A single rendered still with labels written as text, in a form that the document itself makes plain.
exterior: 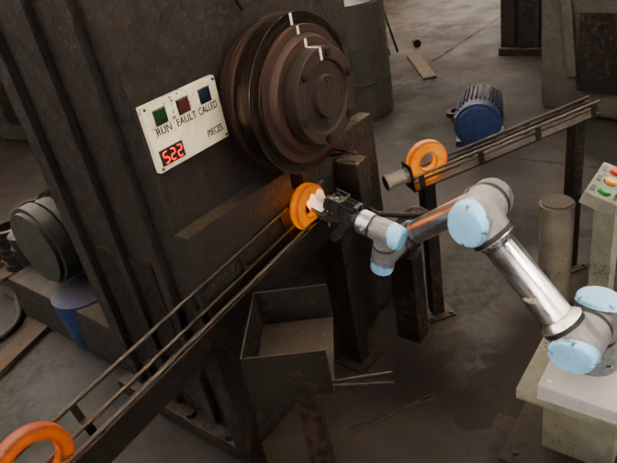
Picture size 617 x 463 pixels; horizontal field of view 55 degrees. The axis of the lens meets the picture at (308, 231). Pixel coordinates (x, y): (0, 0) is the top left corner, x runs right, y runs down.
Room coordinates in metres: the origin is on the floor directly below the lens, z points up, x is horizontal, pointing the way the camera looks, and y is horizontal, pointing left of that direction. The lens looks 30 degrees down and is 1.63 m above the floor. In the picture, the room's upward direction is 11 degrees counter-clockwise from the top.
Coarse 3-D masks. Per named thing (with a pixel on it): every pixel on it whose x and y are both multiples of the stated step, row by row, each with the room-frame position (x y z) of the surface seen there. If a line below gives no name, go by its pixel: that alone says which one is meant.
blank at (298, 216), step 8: (304, 184) 1.73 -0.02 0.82; (312, 184) 1.73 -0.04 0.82; (296, 192) 1.69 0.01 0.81; (304, 192) 1.69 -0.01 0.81; (312, 192) 1.72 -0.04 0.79; (296, 200) 1.67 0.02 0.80; (304, 200) 1.68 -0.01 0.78; (296, 208) 1.66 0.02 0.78; (304, 208) 1.68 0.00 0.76; (296, 216) 1.65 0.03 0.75; (304, 216) 1.67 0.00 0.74; (312, 216) 1.70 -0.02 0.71; (296, 224) 1.66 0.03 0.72; (304, 224) 1.66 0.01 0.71
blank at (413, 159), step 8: (416, 144) 1.96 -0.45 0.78; (424, 144) 1.95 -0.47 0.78; (432, 144) 1.95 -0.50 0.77; (440, 144) 1.96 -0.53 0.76; (416, 152) 1.94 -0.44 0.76; (424, 152) 1.94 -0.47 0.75; (432, 152) 1.95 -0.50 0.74; (440, 152) 1.96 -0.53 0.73; (408, 160) 1.95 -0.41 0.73; (416, 160) 1.94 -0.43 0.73; (432, 160) 1.98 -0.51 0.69; (440, 160) 1.96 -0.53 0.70; (416, 168) 1.94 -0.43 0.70; (424, 168) 1.96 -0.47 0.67; (424, 176) 1.94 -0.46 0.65
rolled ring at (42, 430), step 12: (24, 432) 0.94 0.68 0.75; (36, 432) 0.95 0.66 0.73; (48, 432) 0.96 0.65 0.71; (60, 432) 0.98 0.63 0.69; (0, 444) 0.92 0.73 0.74; (12, 444) 0.91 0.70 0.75; (24, 444) 0.93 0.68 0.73; (60, 444) 0.97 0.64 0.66; (72, 444) 0.99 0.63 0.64; (0, 456) 0.90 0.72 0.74; (12, 456) 0.90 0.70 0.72; (60, 456) 0.97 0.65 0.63
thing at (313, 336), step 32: (288, 288) 1.31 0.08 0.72; (320, 288) 1.30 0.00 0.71; (256, 320) 1.27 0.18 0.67; (288, 320) 1.31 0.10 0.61; (320, 320) 1.29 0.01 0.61; (256, 352) 1.19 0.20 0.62; (288, 352) 1.20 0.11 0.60; (320, 352) 1.04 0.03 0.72; (256, 384) 1.06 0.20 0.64; (288, 384) 1.05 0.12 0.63; (320, 384) 1.04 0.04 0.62; (320, 416) 1.17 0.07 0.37; (320, 448) 1.17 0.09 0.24
